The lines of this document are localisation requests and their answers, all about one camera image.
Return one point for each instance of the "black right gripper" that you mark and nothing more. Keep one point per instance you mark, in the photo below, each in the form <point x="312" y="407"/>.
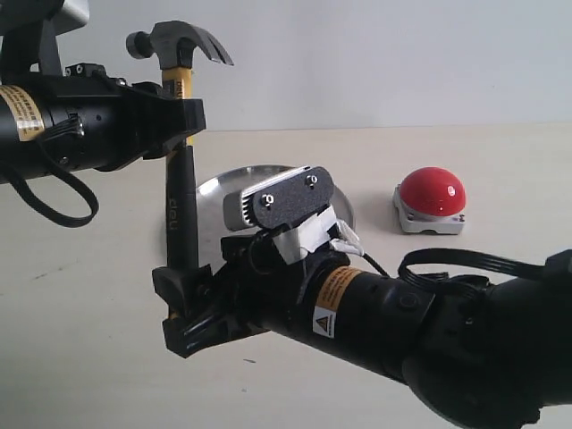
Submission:
<point x="253" y="293"/>

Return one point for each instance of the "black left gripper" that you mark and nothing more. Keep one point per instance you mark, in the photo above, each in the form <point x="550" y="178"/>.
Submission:
<point x="121" y="123"/>

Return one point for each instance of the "black yellow claw hammer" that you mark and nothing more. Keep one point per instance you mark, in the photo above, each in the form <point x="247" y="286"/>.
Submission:
<point x="174" y="43"/>

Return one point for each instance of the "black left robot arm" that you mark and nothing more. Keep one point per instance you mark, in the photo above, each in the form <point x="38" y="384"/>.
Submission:
<point x="25" y="121"/>

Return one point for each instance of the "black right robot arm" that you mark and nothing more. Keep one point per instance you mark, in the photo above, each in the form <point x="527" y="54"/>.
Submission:
<point x="482" y="341"/>

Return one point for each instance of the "red dome push button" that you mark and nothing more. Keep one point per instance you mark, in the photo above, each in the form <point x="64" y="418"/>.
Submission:
<point x="430" y="199"/>

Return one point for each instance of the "round steel plate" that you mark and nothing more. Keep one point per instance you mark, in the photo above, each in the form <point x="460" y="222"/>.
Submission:
<point x="210" y="195"/>

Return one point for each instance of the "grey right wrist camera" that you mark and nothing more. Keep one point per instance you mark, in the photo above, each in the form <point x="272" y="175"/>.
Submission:
<point x="301" y="208"/>

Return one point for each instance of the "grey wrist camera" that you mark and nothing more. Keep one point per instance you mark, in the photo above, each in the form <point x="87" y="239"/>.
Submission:
<point x="29" y="31"/>
<point x="301" y="208"/>

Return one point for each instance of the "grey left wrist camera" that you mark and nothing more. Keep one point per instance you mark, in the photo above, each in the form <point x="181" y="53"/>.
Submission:
<point x="29" y="31"/>

